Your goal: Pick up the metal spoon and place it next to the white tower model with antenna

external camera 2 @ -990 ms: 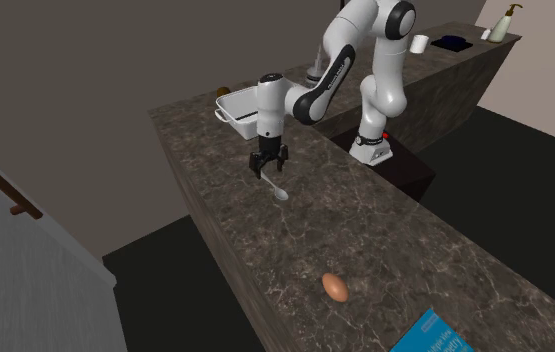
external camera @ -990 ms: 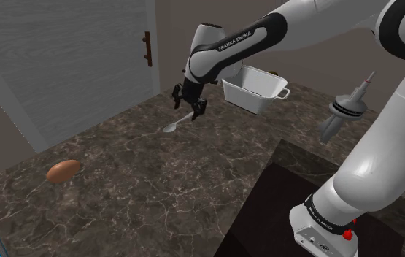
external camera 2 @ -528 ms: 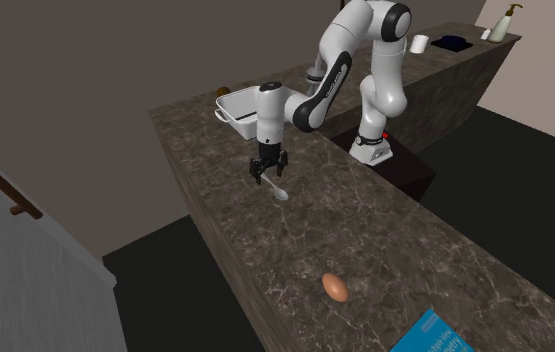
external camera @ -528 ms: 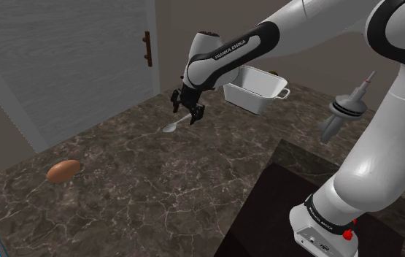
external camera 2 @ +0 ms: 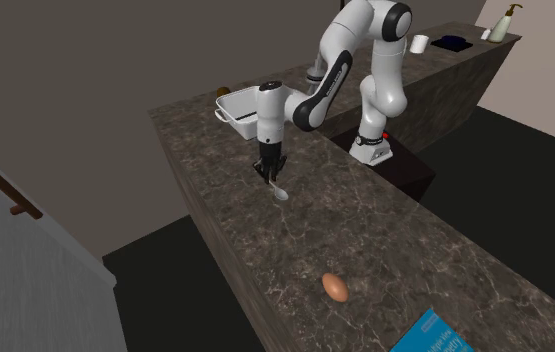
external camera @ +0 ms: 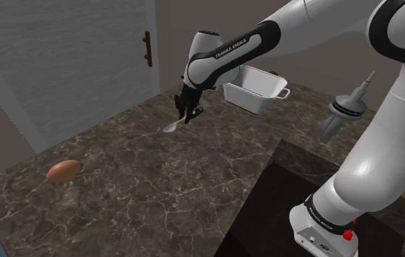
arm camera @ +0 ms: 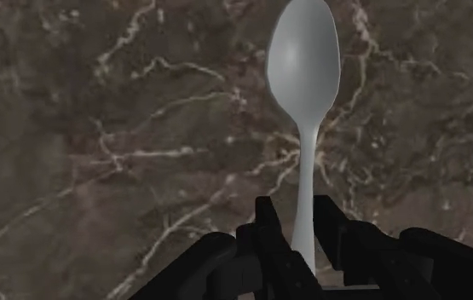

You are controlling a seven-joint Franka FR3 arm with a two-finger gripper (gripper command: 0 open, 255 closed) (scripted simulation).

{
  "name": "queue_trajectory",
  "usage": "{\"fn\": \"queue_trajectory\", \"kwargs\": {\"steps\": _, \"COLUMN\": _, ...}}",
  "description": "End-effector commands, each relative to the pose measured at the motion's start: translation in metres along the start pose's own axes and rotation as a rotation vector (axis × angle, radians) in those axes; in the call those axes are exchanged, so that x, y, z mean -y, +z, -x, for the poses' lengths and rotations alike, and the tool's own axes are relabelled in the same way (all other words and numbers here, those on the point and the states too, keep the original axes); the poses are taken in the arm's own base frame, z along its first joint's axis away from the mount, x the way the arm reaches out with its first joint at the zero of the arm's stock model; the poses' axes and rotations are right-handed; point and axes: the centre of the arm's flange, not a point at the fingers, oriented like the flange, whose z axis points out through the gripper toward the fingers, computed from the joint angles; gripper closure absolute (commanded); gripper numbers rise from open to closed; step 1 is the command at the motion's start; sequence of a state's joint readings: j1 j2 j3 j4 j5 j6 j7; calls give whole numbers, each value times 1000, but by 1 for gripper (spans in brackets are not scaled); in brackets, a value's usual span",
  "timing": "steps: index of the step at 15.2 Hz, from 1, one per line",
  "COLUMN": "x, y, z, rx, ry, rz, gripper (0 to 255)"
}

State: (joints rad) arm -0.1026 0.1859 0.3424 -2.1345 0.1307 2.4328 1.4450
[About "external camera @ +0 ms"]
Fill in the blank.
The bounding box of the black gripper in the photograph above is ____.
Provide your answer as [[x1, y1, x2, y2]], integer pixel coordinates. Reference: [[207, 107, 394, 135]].
[[174, 83, 204, 125]]

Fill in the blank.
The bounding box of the silver spoon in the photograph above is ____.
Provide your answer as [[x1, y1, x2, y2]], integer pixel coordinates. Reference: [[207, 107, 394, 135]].
[[161, 115, 189, 134]]

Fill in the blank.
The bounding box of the dark robot stand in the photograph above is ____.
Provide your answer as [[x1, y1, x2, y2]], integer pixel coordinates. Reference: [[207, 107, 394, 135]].
[[213, 137, 405, 257]]

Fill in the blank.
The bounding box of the brown egg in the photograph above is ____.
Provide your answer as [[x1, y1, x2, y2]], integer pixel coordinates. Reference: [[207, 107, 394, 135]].
[[46, 159, 82, 184]]

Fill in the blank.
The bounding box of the grey kitchen tool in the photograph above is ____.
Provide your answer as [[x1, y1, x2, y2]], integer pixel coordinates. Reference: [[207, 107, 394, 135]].
[[317, 70, 378, 145]]

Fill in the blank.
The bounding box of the white tub with handles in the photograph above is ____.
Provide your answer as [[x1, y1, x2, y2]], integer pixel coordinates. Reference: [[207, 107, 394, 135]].
[[222, 65, 291, 115]]

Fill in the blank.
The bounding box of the grey door with brown handle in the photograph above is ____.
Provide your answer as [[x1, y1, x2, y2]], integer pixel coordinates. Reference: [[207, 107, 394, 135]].
[[0, 0, 161, 154]]

